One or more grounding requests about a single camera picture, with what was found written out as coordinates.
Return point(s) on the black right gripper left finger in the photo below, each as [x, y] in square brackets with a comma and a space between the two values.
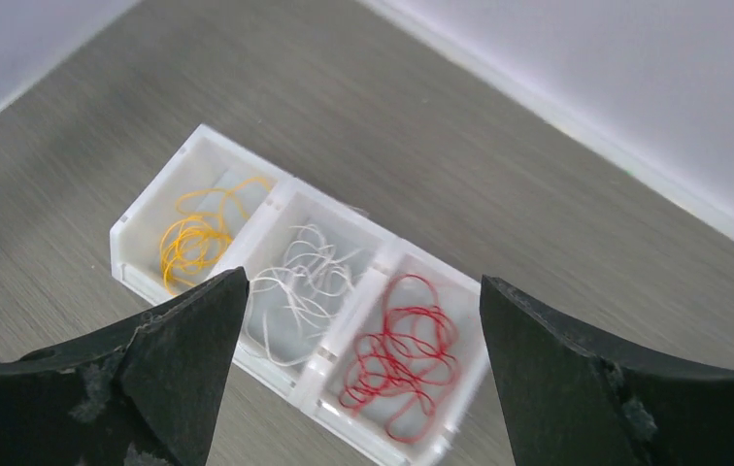
[145, 390]

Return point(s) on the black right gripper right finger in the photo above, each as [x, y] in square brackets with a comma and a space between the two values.
[574, 394]

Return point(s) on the white three-compartment tray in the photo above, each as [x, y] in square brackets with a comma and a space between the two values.
[371, 337]

